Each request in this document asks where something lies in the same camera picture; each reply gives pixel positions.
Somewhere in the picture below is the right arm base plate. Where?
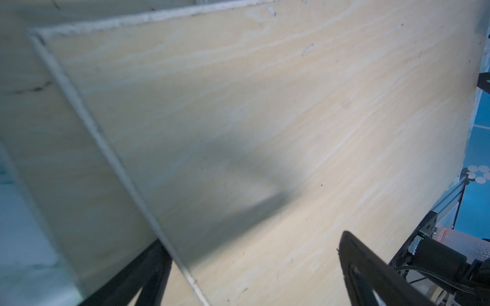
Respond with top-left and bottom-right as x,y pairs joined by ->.
388,174 -> 468,268

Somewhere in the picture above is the pink object corner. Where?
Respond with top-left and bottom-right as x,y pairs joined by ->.
433,227 -> 489,263

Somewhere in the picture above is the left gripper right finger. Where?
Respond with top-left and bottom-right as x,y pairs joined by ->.
338,231 -> 433,305

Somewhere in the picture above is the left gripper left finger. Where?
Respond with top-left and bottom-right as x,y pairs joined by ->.
80,240 -> 172,305

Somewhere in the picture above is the plywood board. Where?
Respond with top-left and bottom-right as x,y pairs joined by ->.
0,0 -> 200,306
28,1 -> 489,305

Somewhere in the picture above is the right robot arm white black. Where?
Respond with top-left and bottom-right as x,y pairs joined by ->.
389,232 -> 489,305

